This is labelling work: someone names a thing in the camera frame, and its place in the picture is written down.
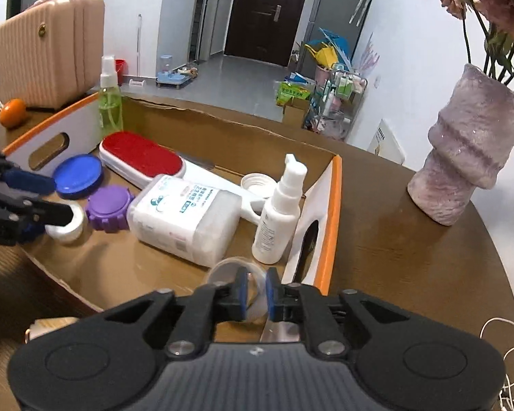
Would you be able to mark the white spray bottle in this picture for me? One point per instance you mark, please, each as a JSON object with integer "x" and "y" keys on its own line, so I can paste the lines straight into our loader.
{"x": 280, "y": 214}

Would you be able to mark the white cotton swab pack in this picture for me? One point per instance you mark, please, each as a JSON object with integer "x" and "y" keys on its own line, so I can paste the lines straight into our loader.
{"x": 193, "y": 221}

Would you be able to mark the large blue round lid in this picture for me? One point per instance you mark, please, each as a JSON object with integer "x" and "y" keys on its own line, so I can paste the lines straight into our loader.
{"x": 78, "y": 176}

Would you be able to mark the white jar lid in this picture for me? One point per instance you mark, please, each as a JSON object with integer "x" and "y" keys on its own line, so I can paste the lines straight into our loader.
{"x": 258, "y": 186}

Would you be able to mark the pink ribbed suitcase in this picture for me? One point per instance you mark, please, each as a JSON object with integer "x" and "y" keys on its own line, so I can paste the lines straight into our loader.
{"x": 50, "y": 54}

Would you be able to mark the green snack bag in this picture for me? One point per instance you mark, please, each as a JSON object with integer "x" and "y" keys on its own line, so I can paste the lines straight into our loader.
{"x": 288, "y": 90}

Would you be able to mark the orange red cardboard box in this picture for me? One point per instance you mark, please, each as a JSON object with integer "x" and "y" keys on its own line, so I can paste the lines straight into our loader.
{"x": 102, "y": 270}

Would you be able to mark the grey refrigerator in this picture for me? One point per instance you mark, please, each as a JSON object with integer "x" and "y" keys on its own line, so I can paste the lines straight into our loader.
{"x": 332, "y": 15}

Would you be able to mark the red bucket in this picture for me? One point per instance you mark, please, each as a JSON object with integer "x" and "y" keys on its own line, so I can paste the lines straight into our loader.
{"x": 121, "y": 67}

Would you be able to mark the purple ribbed vase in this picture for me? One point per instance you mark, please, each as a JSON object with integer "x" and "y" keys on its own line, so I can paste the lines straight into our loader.
{"x": 471, "y": 142}

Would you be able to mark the green spray bottle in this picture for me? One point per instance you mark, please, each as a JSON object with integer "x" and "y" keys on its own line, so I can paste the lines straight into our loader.
{"x": 109, "y": 98}

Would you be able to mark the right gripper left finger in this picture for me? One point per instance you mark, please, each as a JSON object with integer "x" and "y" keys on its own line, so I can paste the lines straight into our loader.
{"x": 198, "y": 315}

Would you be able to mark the pet water feeder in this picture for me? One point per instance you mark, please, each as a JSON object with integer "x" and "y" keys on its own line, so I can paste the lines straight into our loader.
{"x": 176, "y": 77}

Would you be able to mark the red white lint brush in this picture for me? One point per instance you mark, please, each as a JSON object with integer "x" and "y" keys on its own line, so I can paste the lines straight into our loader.
{"x": 139, "y": 160}

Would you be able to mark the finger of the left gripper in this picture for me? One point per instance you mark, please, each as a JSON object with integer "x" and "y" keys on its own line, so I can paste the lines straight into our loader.
{"x": 51, "y": 213}
{"x": 29, "y": 182}

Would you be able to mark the cluttered wire rack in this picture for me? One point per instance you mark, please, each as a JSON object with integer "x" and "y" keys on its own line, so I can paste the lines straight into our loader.
{"x": 335, "y": 102}

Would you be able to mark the white round jar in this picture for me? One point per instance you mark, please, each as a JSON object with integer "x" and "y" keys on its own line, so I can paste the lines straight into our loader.
{"x": 68, "y": 234}

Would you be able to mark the orange fruit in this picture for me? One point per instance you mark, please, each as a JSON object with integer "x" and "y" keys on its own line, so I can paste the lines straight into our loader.
{"x": 13, "y": 114}

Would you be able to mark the dark wooden door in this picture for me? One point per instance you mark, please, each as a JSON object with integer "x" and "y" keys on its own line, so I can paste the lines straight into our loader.
{"x": 263, "y": 30}

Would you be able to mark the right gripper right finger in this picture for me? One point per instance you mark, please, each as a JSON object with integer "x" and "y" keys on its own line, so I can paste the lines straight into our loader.
{"x": 305, "y": 306}

